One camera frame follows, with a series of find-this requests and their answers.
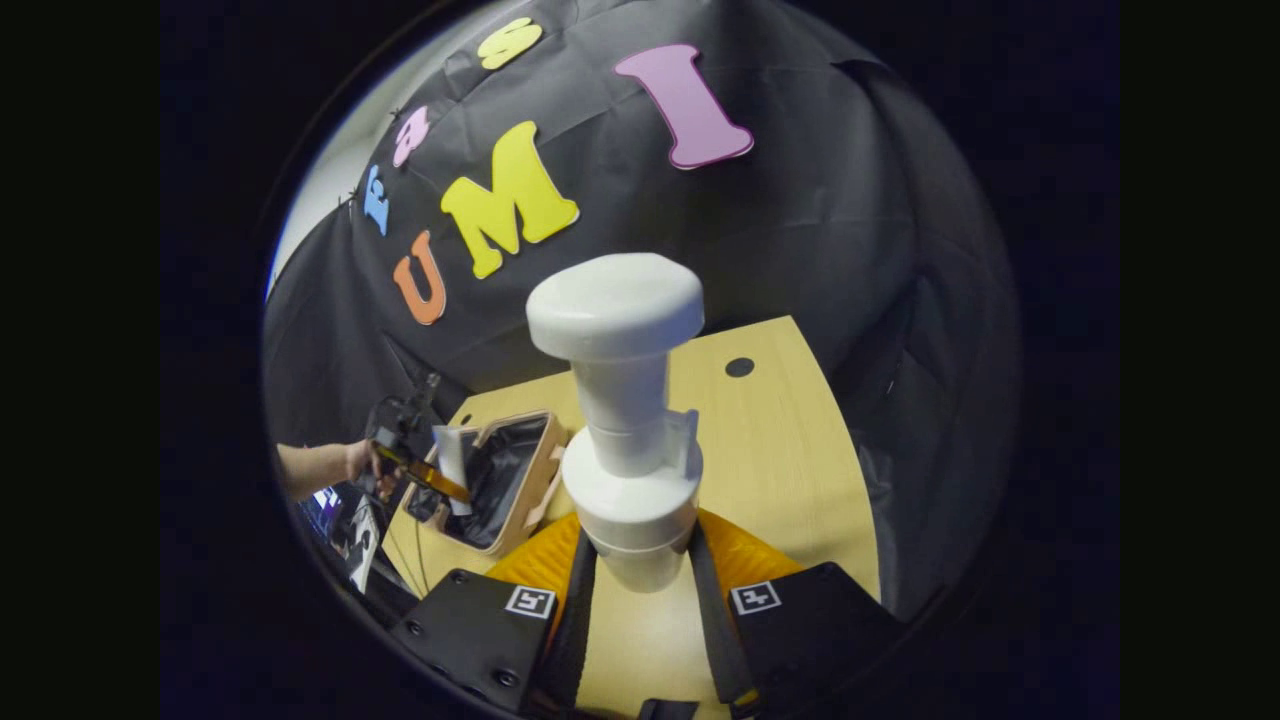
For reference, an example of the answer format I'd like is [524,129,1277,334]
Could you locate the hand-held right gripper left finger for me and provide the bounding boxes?
[388,512,599,719]

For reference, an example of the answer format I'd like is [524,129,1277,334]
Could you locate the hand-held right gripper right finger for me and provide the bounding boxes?
[688,508,906,719]

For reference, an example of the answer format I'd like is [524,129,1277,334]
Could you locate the white conical tube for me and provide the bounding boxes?
[432,425,481,517]

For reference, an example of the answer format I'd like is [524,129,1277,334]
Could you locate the beige suitcase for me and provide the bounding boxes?
[400,408,571,558]

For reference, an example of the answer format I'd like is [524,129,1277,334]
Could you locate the white pump bottle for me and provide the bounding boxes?
[525,252,706,593]

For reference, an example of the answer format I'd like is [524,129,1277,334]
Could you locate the white device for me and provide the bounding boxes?
[345,500,383,593]

